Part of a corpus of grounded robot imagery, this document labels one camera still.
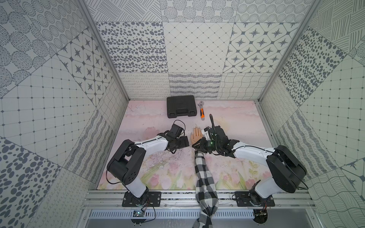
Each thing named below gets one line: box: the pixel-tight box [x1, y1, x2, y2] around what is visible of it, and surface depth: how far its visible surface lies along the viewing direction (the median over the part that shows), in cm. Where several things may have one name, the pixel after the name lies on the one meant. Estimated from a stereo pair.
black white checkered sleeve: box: [192, 150, 220, 228], surface depth 75 cm
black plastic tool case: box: [166, 95, 198, 119], surface depth 113 cm
